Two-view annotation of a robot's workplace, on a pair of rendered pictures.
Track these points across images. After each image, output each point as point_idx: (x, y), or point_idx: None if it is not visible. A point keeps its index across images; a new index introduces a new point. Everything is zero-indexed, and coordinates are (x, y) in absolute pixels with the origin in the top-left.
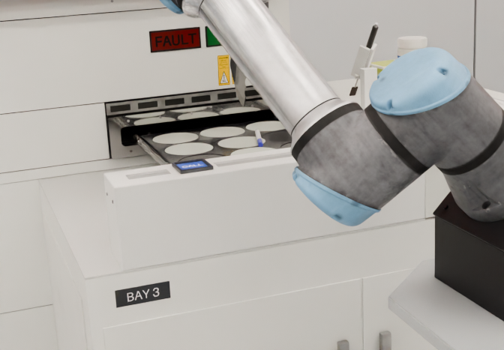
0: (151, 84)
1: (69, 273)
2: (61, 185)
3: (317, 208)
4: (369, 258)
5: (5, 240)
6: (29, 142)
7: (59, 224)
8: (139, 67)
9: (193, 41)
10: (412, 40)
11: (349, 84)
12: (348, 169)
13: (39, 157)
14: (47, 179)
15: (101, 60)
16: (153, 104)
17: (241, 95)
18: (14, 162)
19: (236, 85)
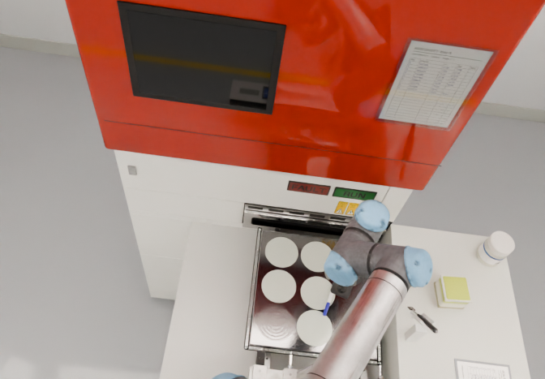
0: (281, 202)
1: None
2: (199, 243)
3: None
4: None
5: (167, 236)
6: (187, 207)
7: (170, 325)
8: (275, 193)
9: (322, 191)
10: (499, 251)
11: (432, 248)
12: None
13: (193, 213)
14: (196, 225)
15: (247, 185)
16: (280, 211)
17: (327, 277)
18: (176, 212)
19: (325, 273)
